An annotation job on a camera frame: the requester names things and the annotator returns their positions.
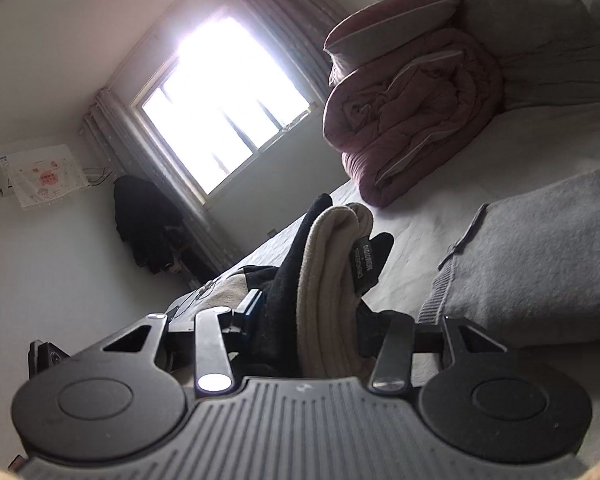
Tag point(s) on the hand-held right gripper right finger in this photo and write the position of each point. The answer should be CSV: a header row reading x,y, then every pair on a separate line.
x,y
392,350

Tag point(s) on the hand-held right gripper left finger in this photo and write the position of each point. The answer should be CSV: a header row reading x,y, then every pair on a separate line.
x,y
245,312

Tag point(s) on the black and cream sweatshirt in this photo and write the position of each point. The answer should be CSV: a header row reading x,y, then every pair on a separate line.
x,y
325,285

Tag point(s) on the dark hanging clothes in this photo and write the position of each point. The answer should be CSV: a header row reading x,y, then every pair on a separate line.
x,y
145,220

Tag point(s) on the folded grey sweater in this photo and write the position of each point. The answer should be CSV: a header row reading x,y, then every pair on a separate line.
x,y
530,260

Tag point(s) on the grey bed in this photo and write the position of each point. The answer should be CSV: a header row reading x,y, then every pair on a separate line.
x,y
420,185

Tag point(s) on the grey star-print curtain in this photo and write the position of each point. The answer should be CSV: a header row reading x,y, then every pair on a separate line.
x,y
285,25
145,170

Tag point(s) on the air conditioner with cloth cover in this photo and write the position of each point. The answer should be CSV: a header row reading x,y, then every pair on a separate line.
x,y
40,175

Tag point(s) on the window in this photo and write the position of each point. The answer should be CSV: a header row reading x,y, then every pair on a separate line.
x,y
220,100

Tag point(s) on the pink folded quilt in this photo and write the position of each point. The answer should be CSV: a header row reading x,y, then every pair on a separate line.
x,y
410,120

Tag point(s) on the pink pillow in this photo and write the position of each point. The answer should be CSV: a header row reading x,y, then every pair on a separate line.
x,y
380,25

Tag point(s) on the grey padded headboard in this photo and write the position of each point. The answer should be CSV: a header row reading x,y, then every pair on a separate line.
x,y
530,20

